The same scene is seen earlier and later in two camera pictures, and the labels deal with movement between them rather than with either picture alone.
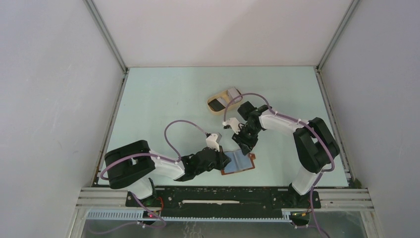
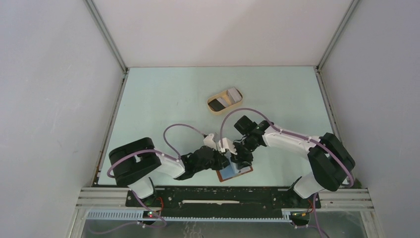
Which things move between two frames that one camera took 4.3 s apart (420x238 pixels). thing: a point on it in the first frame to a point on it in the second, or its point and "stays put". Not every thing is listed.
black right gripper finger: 246,145 to 244,162
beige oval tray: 217,104 stays put
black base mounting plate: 188,201 stays put
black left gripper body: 216,164 stays put
